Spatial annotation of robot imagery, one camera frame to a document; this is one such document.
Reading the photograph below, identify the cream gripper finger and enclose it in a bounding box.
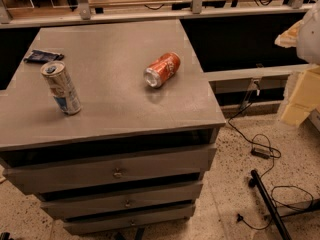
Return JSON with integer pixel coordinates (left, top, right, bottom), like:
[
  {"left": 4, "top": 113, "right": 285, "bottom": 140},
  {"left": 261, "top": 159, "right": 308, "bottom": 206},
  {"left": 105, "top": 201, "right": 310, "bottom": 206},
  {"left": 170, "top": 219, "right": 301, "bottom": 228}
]
[
  {"left": 280, "top": 67, "right": 320, "bottom": 127},
  {"left": 274, "top": 20, "right": 303, "bottom": 48}
]

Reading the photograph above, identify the silver blue Red Bull can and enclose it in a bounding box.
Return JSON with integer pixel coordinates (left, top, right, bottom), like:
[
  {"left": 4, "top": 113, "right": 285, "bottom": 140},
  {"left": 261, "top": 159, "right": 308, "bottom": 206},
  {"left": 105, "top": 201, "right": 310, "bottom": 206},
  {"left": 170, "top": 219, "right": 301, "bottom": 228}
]
[{"left": 40, "top": 61, "right": 81, "bottom": 115}]

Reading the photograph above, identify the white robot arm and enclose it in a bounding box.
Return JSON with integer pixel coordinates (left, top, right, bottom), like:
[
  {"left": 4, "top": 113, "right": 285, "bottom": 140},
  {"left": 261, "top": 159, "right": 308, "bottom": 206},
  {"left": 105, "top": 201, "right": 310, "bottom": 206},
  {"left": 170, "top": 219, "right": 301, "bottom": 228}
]
[{"left": 275, "top": 1, "right": 320, "bottom": 126}]

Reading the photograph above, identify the orange soda can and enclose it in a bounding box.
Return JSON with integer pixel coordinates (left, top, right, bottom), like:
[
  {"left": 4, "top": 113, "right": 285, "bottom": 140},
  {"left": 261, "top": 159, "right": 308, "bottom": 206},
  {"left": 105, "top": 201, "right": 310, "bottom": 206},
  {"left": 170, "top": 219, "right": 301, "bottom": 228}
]
[{"left": 143, "top": 52, "right": 181, "bottom": 88}]

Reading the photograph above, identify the black power adapter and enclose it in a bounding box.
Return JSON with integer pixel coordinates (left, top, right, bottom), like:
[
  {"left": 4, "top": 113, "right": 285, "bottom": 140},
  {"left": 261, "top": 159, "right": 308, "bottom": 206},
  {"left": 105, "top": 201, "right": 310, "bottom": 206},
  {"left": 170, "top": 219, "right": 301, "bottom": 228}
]
[{"left": 251, "top": 149, "right": 270, "bottom": 159}]

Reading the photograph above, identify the black stand leg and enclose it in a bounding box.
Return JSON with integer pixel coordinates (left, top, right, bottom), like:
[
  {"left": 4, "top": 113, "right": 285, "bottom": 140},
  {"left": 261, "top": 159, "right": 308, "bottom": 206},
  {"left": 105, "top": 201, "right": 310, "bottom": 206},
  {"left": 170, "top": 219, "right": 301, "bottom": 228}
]
[{"left": 249, "top": 170, "right": 292, "bottom": 240}]

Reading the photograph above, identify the top grey drawer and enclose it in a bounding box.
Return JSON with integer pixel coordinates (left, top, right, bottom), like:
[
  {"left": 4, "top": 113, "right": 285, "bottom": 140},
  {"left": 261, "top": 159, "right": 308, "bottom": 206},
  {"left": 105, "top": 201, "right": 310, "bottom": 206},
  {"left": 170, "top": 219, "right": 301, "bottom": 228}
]
[{"left": 4, "top": 144, "right": 216, "bottom": 195}]

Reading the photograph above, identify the grey drawer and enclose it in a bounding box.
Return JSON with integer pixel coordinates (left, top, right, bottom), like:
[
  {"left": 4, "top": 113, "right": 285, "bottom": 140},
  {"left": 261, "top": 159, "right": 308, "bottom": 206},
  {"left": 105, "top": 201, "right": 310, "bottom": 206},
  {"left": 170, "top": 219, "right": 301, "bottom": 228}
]
[
  {"left": 4, "top": 144, "right": 216, "bottom": 195},
  {"left": 63, "top": 204, "right": 195, "bottom": 235},
  {"left": 41, "top": 181, "right": 203, "bottom": 219}
]

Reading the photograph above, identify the middle grey drawer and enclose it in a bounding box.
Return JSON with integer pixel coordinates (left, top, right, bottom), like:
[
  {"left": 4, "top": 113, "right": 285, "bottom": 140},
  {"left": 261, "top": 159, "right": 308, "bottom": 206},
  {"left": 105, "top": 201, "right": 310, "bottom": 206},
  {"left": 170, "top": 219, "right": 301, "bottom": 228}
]
[{"left": 41, "top": 181, "right": 203, "bottom": 219}]

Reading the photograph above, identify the bottom grey drawer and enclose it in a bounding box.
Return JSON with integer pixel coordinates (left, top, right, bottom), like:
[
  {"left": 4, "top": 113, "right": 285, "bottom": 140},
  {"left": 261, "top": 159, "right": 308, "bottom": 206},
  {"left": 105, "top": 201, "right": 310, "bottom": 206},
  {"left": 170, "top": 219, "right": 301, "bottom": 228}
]
[{"left": 63, "top": 204, "right": 195, "bottom": 235}]

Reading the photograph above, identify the grey drawer cabinet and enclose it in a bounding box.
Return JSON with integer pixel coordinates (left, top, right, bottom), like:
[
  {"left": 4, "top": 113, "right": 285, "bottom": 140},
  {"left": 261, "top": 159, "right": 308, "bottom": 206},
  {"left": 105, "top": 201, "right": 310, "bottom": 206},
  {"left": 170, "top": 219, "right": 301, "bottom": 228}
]
[{"left": 0, "top": 20, "right": 225, "bottom": 223}]

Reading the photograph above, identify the dark blue snack wrapper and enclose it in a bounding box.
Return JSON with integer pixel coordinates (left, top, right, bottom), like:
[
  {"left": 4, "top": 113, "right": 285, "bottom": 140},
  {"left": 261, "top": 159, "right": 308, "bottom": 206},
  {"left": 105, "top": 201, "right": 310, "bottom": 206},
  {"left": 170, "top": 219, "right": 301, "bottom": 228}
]
[{"left": 23, "top": 50, "right": 64, "bottom": 64}]

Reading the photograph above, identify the metal shelf rail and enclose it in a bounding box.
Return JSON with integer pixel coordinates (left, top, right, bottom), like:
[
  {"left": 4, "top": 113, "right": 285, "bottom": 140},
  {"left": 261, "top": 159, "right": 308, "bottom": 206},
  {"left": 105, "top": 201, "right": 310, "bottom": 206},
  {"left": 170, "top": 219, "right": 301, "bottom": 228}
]
[{"left": 0, "top": 0, "right": 310, "bottom": 29}]

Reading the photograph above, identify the black floor cable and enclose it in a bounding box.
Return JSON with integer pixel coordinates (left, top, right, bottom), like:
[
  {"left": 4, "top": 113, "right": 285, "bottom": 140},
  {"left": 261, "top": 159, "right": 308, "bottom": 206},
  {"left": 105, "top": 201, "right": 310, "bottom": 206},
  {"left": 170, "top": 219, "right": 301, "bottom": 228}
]
[{"left": 227, "top": 100, "right": 315, "bottom": 231}]

